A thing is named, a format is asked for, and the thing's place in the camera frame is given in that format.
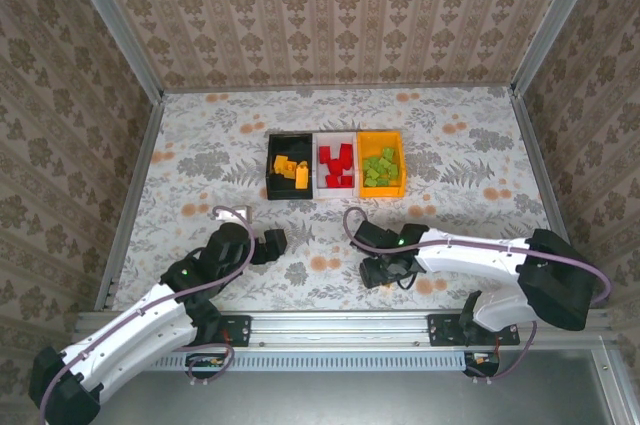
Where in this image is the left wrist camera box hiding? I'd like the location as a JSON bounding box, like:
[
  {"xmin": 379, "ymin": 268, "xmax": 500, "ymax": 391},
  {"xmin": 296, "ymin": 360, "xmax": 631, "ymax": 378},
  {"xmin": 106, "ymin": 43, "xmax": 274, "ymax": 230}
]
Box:
[{"xmin": 218, "ymin": 204, "xmax": 253, "ymax": 224}]

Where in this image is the white plastic bin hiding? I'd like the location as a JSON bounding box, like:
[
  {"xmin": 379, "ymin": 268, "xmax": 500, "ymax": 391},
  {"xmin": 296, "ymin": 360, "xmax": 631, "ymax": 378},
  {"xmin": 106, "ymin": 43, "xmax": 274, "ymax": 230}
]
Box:
[{"xmin": 312, "ymin": 131, "xmax": 362, "ymax": 200}]

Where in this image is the aluminium side rail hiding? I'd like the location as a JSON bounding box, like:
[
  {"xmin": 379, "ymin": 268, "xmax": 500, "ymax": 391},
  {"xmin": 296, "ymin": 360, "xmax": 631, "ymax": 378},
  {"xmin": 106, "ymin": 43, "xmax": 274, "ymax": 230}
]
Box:
[
  {"xmin": 94, "ymin": 99, "xmax": 166, "ymax": 311},
  {"xmin": 510, "ymin": 94, "xmax": 592, "ymax": 309}
]

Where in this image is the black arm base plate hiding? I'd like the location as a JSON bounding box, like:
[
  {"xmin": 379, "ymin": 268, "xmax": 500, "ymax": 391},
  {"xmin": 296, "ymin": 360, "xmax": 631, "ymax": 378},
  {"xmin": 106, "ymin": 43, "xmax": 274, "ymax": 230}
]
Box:
[
  {"xmin": 162, "ymin": 314, "xmax": 252, "ymax": 348},
  {"xmin": 426, "ymin": 313, "xmax": 521, "ymax": 348}
]

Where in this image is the orange plastic bin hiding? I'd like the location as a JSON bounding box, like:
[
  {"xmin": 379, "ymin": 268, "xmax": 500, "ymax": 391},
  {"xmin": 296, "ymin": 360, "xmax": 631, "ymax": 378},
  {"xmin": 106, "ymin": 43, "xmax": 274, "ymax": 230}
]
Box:
[{"xmin": 356, "ymin": 130, "xmax": 406, "ymax": 200}]

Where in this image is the black plastic bin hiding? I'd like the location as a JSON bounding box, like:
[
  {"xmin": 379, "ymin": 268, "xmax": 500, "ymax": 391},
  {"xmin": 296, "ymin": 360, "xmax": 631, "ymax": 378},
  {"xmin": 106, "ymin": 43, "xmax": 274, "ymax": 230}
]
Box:
[{"xmin": 266, "ymin": 132, "xmax": 316, "ymax": 201}]

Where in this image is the slotted grey cable duct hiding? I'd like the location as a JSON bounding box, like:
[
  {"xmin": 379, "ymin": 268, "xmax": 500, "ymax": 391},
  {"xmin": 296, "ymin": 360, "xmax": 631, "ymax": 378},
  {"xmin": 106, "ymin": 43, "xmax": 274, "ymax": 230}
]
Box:
[{"xmin": 89, "ymin": 350, "xmax": 474, "ymax": 374}]

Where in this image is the small connector board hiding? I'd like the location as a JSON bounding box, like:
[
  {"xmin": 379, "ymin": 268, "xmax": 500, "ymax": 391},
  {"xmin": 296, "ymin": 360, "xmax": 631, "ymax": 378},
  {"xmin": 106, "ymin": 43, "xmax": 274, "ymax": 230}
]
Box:
[
  {"xmin": 185, "ymin": 352, "xmax": 227, "ymax": 379},
  {"xmin": 463, "ymin": 350, "xmax": 501, "ymax": 378}
]

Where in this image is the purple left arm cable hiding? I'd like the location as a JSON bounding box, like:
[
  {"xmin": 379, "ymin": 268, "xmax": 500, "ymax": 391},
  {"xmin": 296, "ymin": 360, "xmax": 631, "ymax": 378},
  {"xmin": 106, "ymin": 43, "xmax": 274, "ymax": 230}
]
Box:
[{"xmin": 38, "ymin": 204, "xmax": 257, "ymax": 425}]

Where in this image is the aluminium mounting rail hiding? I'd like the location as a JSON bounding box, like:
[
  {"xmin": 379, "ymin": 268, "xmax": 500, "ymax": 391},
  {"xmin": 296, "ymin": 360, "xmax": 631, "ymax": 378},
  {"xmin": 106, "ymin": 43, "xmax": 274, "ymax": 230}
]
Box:
[{"xmin": 72, "ymin": 309, "xmax": 619, "ymax": 346}]

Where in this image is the aluminium frame post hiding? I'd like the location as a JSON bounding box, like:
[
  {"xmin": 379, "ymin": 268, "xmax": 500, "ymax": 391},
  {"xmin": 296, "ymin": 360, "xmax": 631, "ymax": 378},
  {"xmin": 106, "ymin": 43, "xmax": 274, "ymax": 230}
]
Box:
[
  {"xmin": 55, "ymin": 0, "xmax": 166, "ymax": 102},
  {"xmin": 509, "ymin": 0, "xmax": 611, "ymax": 99}
]

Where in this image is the grey metal panel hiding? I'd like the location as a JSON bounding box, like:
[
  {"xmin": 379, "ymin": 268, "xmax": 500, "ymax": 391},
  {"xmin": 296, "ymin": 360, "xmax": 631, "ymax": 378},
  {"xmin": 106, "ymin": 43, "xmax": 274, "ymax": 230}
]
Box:
[{"xmin": 47, "ymin": 349, "xmax": 640, "ymax": 425}]

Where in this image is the aluminium back rail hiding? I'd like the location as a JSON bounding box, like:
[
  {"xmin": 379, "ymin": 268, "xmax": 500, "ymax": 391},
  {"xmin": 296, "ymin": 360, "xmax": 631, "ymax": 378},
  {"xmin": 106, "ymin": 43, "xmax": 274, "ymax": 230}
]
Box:
[{"xmin": 162, "ymin": 82, "xmax": 516, "ymax": 94}]

